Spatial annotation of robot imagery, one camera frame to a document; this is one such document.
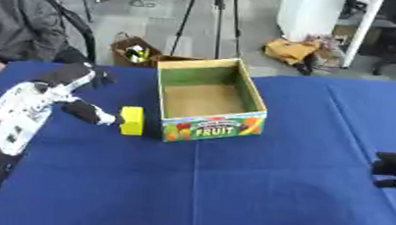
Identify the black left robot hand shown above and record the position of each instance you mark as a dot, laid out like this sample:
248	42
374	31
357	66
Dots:
74	74

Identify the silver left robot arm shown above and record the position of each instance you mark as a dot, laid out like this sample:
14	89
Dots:
12	119

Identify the yellow block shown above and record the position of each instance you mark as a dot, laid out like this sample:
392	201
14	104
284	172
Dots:
132	120

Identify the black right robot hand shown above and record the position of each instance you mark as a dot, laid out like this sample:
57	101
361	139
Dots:
392	164

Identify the person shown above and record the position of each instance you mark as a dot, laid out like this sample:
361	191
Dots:
18	21

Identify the black tripod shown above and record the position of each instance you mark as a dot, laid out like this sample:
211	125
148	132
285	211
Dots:
216	17

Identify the white cabinet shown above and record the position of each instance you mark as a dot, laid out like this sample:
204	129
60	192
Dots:
308	14

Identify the yellow bag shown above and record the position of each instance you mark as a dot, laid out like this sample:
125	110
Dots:
290	50

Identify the cardboard box with green inside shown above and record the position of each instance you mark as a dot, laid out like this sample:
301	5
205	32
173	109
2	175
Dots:
208	102

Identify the brown basket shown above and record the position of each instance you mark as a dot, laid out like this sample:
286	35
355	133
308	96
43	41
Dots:
131	52

